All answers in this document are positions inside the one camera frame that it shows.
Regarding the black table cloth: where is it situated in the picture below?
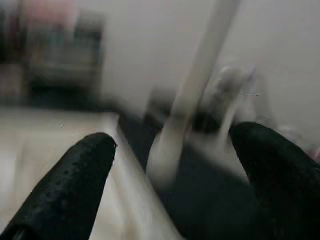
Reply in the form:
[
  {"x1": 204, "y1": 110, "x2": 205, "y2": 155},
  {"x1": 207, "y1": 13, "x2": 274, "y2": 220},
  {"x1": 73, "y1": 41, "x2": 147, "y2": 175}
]
[{"x1": 117, "y1": 112, "x2": 263, "y2": 240}]

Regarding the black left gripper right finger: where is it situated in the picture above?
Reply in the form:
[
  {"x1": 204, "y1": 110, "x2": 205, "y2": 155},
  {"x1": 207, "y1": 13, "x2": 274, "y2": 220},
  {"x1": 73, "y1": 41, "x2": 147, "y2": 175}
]
[{"x1": 229, "y1": 121, "x2": 320, "y2": 240}]

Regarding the white plastic table top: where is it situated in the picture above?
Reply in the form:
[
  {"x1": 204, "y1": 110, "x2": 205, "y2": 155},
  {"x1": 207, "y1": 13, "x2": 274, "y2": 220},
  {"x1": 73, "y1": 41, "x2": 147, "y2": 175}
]
[{"x1": 0, "y1": 109, "x2": 181, "y2": 240}]

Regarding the white plastic table leg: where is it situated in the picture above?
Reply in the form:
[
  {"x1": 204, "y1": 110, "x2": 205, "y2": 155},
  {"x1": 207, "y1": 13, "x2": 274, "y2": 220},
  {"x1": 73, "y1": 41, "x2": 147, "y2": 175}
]
[{"x1": 147, "y1": 0, "x2": 241, "y2": 186}]

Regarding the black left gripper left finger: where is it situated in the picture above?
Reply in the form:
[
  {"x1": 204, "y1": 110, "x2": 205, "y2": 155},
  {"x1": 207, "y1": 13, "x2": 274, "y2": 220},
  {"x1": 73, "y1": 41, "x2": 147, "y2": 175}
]
[{"x1": 0, "y1": 132, "x2": 118, "y2": 240}]

